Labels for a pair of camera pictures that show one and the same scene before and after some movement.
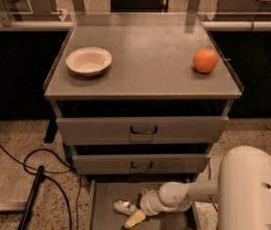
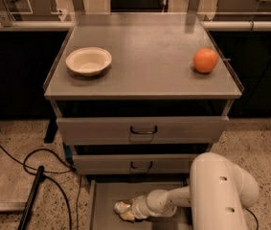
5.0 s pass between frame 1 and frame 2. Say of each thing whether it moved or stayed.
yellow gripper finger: moved
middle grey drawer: stayed
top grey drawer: stayed
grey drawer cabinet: stayed
